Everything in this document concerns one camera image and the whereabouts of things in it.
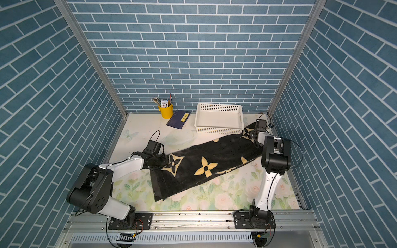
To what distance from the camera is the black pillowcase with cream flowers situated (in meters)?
0.86

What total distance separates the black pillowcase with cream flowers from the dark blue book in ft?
0.73

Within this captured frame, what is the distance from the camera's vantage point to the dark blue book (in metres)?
1.14
